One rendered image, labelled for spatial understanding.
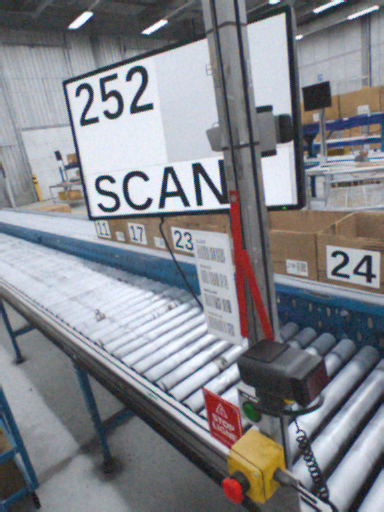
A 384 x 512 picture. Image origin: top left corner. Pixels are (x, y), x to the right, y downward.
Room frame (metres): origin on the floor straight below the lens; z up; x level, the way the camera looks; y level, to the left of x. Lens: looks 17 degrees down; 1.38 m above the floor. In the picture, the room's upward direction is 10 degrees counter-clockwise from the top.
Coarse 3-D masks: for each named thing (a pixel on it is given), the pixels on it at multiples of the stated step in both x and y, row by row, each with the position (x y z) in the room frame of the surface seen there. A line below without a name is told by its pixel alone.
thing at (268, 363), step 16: (256, 352) 0.43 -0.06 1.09; (272, 352) 0.42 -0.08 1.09; (288, 352) 0.42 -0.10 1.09; (304, 352) 0.41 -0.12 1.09; (240, 368) 0.43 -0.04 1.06; (256, 368) 0.41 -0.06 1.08; (272, 368) 0.39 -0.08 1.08; (288, 368) 0.38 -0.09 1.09; (304, 368) 0.38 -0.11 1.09; (320, 368) 0.38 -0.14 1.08; (256, 384) 0.41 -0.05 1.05; (272, 384) 0.39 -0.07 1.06; (288, 384) 0.37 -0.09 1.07; (304, 384) 0.36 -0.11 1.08; (320, 384) 0.38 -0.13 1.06; (272, 400) 0.41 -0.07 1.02; (288, 400) 0.40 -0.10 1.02; (304, 400) 0.36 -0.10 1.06; (272, 416) 0.41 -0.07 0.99
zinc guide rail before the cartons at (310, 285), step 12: (36, 228) 3.09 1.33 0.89; (48, 228) 2.98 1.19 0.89; (84, 240) 2.31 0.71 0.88; (96, 240) 2.22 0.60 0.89; (144, 252) 1.75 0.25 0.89; (156, 252) 1.71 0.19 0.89; (192, 264) 1.46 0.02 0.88; (276, 276) 1.15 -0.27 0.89; (288, 276) 1.13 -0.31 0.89; (300, 288) 1.04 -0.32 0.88; (312, 288) 1.01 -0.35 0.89; (324, 288) 0.99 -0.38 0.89; (336, 288) 0.98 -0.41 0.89; (348, 288) 0.97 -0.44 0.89; (360, 300) 0.89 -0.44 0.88; (372, 300) 0.87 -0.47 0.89
